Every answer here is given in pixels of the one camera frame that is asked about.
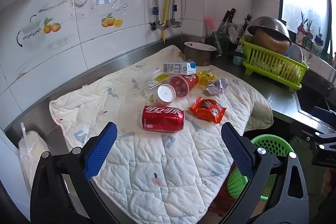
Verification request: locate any yellow plastic wrapper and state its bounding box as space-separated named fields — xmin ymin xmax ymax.
xmin=197 ymin=70 xmax=217 ymax=89

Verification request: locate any white blue milk carton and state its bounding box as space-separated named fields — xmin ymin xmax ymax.
xmin=163 ymin=61 xmax=197 ymax=76

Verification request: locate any white quilted mat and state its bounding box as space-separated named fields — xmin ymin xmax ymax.
xmin=48 ymin=44 xmax=274 ymax=224

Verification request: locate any green mesh trash basket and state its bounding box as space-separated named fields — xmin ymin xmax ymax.
xmin=227 ymin=134 xmax=293 ymax=201

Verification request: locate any teal cup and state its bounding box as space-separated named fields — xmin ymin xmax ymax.
xmin=232 ymin=45 xmax=245 ymax=66

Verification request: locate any red plastic cup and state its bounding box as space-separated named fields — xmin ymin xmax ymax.
xmin=169 ymin=73 xmax=199 ymax=98

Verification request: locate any knife block with knives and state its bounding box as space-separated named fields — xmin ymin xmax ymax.
xmin=213 ymin=8 xmax=252 ymax=57

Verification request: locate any green dish rack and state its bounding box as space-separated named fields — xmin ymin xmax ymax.
xmin=240 ymin=35 xmax=309 ymax=93

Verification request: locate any steel bowl upside down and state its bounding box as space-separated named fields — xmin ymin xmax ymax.
xmin=247 ymin=16 xmax=291 ymax=43

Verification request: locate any brown clay pot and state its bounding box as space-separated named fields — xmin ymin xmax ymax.
xmin=251 ymin=28 xmax=290 ymax=55

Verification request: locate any orange snack wrapper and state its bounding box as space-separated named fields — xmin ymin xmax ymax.
xmin=189 ymin=97 xmax=226 ymax=124

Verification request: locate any plastic bag stack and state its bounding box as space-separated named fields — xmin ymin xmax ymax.
xmin=18 ymin=122 xmax=49 ymax=189

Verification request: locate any white paper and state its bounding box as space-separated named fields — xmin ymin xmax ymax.
xmin=206 ymin=79 xmax=229 ymax=96

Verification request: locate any metal pot with plate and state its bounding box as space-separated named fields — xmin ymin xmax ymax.
xmin=184 ymin=42 xmax=217 ymax=67

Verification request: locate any red cola can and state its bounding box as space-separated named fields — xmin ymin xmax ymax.
xmin=141 ymin=106 xmax=185 ymax=132

